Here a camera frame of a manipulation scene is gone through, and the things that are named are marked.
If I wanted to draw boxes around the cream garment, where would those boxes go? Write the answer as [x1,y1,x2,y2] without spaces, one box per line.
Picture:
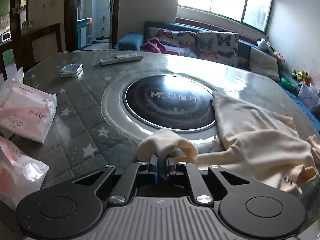
[137,91,319,197]

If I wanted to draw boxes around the grey quilted star table cover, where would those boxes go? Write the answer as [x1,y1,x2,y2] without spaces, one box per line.
[14,51,319,224]

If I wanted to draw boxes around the black round induction cooktop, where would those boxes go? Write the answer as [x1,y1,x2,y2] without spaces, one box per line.
[123,74,215,133]

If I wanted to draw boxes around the pink tissue pack lower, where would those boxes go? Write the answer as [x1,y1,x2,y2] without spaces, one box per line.
[1,137,49,210]

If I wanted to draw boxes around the pink tissue pack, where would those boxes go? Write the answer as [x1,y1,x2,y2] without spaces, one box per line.
[1,137,49,210]
[1,68,57,143]

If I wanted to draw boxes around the pink tissue pack upper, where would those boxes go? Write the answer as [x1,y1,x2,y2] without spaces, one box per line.
[1,68,57,143]

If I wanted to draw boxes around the small card box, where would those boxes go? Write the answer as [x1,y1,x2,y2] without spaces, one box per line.
[59,63,83,77]

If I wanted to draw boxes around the grey remote control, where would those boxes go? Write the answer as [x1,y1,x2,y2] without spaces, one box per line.
[99,53,143,66]

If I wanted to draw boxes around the green plastic bowl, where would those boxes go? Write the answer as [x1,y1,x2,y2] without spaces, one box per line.
[280,77,297,91]

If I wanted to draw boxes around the grey plain cushion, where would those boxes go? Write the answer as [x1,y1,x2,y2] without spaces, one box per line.
[248,47,280,82]

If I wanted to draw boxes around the clear plastic storage box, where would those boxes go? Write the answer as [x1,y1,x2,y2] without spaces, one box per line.
[298,82,319,118]

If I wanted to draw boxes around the pink cloth on sofa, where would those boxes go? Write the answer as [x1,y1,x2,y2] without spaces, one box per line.
[140,38,180,56]

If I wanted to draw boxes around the large butterfly print cushion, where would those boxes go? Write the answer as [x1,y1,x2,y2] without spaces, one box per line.
[195,31,239,67]

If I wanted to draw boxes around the small butterfly print cushion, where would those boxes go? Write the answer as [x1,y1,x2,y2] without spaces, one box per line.
[146,27,197,58]

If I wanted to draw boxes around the green brown plush toy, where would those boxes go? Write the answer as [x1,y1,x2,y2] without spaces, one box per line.
[291,69,310,86]

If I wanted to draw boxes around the pink orange plush toy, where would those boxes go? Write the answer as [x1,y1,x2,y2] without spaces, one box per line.
[273,50,285,62]

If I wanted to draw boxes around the panda plush toy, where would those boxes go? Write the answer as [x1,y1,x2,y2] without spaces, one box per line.
[257,38,274,52]

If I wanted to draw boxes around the dark wooden counter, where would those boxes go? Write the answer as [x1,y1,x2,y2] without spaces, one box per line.
[1,23,62,81]

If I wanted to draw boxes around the blue white cabinet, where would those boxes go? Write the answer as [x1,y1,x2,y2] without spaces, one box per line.
[77,17,92,50]

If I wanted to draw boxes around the white microwave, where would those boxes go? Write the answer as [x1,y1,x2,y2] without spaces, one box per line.
[1,31,11,43]

